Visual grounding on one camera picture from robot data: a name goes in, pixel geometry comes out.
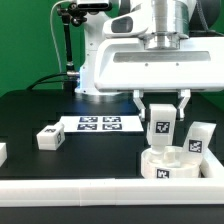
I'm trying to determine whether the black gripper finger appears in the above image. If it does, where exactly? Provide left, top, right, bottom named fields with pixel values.
left=133, top=90, right=146, bottom=121
left=177, top=89, right=191, bottom=121

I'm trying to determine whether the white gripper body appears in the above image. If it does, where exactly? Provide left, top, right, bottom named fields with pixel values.
left=94, top=37, right=224, bottom=92

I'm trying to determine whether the white round stool seat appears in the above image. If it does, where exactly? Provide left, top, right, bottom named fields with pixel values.
left=141, top=146, right=203, bottom=179

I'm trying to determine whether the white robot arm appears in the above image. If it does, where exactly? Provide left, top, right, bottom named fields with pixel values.
left=80, top=0, right=224, bottom=111

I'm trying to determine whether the white sheet with tags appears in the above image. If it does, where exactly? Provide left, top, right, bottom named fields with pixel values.
left=60, top=116, right=143, bottom=133

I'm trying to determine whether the white U-shaped obstacle fence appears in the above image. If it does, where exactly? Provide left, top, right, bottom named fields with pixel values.
left=0, top=151, right=224, bottom=207

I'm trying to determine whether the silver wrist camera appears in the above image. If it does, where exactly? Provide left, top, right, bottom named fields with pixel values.
left=103, top=11, right=149, bottom=38

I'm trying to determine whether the black camera stand pole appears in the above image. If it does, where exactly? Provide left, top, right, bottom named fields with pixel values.
left=57, top=3, right=87, bottom=93

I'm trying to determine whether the black cable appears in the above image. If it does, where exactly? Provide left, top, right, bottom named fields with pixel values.
left=26, top=72, right=79, bottom=91

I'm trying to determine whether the white cable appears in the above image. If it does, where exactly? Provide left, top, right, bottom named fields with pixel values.
left=49, top=0, right=72, bottom=74

